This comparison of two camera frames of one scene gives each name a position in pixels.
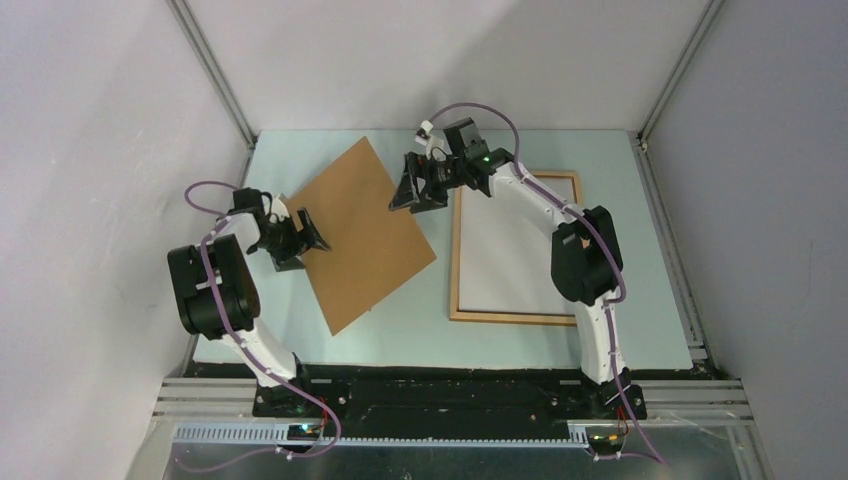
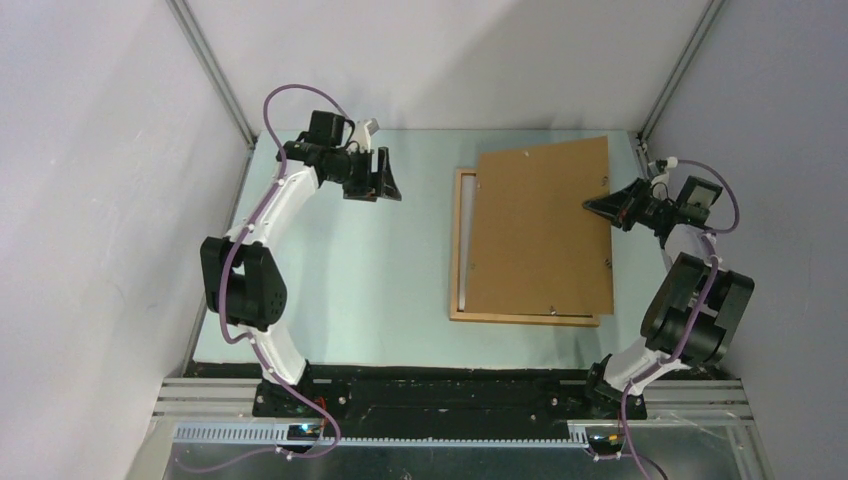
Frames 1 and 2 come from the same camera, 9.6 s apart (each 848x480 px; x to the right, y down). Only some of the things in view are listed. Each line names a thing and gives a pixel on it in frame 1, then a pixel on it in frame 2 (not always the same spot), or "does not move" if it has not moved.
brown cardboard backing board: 373,250 -> 535,247
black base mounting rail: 371,401 does not move
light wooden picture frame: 455,313 does not move
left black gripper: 302,241 -> 372,185
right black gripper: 406,195 -> 622,205
